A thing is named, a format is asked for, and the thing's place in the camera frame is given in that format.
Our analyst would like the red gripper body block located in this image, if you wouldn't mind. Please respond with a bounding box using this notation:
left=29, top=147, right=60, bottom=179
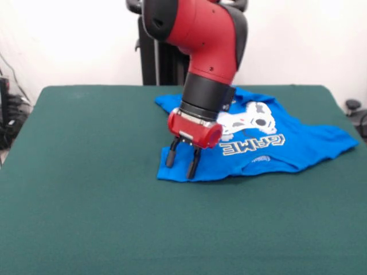
left=167, top=107, right=224, bottom=150

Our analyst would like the black electronics box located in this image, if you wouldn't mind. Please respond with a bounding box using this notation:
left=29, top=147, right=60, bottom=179
left=0, top=76, right=11, bottom=127

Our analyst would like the black cable bundle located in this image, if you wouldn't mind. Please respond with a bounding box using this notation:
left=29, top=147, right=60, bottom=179
left=0, top=51, right=34, bottom=151

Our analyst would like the dark green table cloth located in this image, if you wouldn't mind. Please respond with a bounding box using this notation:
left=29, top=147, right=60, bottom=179
left=0, top=84, right=367, bottom=275

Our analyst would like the black chair part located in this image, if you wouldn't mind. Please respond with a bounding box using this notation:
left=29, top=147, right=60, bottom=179
left=345, top=99, right=367, bottom=144

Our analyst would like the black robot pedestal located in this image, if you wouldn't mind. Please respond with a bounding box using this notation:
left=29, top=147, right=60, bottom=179
left=126, top=0, right=248, bottom=86

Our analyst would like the blue printed t-shirt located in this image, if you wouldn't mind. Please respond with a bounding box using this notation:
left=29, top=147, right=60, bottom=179
left=154, top=87, right=360, bottom=183

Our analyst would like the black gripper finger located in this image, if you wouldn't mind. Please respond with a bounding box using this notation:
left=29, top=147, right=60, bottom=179
left=186, top=146, right=204, bottom=180
left=165, top=136, right=181, bottom=168

